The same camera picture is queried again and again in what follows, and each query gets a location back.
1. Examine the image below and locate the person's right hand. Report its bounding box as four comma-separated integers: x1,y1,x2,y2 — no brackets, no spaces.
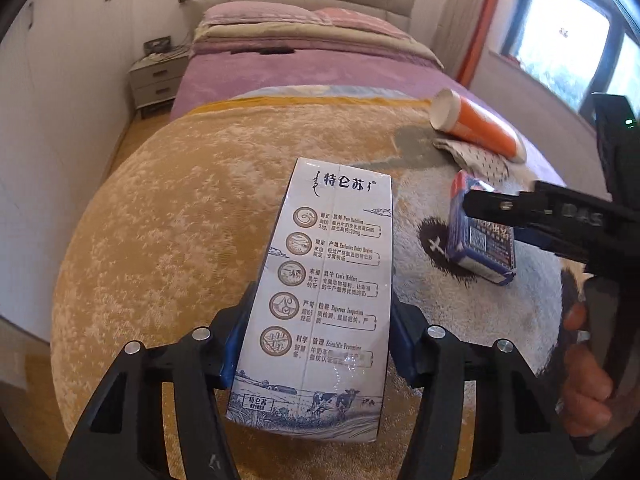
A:
559,300,617,428

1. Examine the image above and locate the white wardrobe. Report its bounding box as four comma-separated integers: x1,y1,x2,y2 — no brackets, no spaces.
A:
0,0,196,331

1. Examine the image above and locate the window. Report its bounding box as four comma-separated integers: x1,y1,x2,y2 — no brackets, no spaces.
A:
500,0,640,111

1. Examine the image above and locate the pink purple pillow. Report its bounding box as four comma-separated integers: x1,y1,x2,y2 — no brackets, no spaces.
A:
200,1,321,28

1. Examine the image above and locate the white blue milk carton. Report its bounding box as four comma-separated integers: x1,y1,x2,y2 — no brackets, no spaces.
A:
225,157,396,443

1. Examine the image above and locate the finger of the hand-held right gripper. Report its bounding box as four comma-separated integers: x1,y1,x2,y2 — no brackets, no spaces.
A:
510,225,596,266
461,180,608,233

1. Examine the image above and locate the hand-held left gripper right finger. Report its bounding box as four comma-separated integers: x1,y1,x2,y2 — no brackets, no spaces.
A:
390,292,571,480

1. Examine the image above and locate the bed with purple sheet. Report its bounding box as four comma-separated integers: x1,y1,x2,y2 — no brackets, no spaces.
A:
167,0,616,201

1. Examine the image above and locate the blue white small box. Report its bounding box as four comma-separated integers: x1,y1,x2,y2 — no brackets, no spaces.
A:
446,170,518,287

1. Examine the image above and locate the orange white tube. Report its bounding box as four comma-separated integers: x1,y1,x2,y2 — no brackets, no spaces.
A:
430,89,527,163

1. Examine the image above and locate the beige folded quilt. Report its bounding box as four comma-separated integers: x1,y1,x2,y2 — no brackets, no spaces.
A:
192,22,446,71

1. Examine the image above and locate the spotted white cloth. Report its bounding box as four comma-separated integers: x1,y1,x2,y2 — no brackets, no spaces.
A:
434,137,511,182

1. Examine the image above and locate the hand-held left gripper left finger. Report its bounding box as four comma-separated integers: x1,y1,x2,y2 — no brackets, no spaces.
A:
55,282,258,480

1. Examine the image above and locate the beige orange curtain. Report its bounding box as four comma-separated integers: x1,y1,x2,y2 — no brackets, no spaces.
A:
430,0,511,88

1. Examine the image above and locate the white nightstand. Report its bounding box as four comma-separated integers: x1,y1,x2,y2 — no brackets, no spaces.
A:
129,52,190,111

